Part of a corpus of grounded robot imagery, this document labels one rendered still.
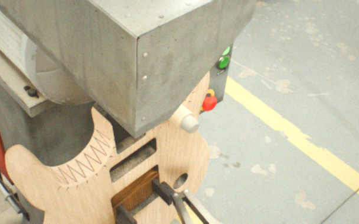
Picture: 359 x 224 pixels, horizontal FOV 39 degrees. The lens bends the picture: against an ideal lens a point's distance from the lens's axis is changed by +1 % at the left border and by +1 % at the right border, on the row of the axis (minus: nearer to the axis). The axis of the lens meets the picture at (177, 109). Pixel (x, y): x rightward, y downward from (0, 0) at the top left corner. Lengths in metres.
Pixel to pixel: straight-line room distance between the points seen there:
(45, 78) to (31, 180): 0.24
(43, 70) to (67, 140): 0.42
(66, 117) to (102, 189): 0.43
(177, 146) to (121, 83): 0.35
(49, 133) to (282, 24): 2.24
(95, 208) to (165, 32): 0.39
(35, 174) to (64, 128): 0.55
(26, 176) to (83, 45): 0.19
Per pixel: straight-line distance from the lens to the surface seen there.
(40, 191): 0.69
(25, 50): 0.84
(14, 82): 1.03
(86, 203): 0.78
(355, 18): 3.42
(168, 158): 0.85
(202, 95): 0.81
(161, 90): 0.53
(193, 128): 0.75
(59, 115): 1.16
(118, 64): 0.51
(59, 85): 0.87
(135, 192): 0.85
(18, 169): 0.65
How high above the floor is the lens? 1.81
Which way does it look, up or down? 46 degrees down
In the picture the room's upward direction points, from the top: 5 degrees clockwise
